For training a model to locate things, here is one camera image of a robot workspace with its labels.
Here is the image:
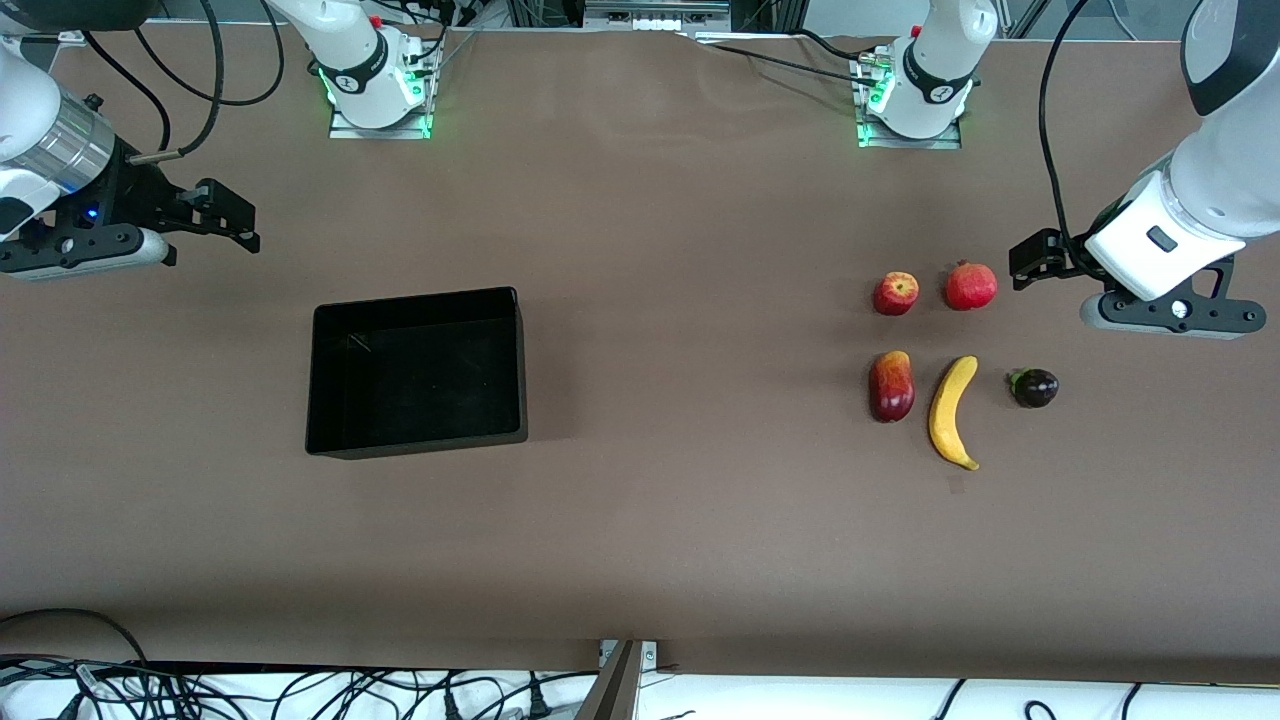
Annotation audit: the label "red yellow apple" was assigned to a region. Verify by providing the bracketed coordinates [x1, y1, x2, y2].
[873, 271, 920, 317]

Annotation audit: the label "yellow banana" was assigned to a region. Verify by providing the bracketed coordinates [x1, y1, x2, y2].
[928, 355, 981, 472]

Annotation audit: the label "black plastic box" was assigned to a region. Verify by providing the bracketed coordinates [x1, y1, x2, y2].
[305, 287, 529, 460]

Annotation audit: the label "red pomegranate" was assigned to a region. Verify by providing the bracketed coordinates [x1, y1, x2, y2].
[944, 260, 999, 312]

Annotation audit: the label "dark purple eggplant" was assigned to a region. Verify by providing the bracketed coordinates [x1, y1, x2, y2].
[1007, 367, 1060, 410]

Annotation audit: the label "red yellow mango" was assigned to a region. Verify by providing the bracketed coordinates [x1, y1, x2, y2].
[868, 350, 916, 424]

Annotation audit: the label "white power strip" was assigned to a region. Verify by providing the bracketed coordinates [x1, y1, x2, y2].
[583, 0, 733, 33]

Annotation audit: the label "brown table cover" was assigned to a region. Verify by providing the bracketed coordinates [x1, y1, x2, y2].
[0, 25, 1280, 683]

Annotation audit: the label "grey metal bar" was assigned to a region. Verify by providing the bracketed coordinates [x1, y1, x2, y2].
[572, 640, 643, 720]

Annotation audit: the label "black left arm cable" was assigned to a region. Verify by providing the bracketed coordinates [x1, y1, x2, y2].
[1037, 0, 1098, 253]

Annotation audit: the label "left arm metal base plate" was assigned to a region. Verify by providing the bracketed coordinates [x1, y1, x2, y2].
[853, 48, 964, 150]

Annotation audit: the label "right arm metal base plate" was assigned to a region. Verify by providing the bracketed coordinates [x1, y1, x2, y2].
[328, 42, 434, 140]

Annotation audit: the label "black cable across table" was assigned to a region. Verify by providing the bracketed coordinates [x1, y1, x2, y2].
[690, 28, 891, 86]

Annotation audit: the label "black looped floor cable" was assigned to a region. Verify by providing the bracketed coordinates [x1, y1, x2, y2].
[0, 607, 151, 666]

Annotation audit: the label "tangled black floor cables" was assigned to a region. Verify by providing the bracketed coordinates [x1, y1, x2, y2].
[0, 653, 601, 720]

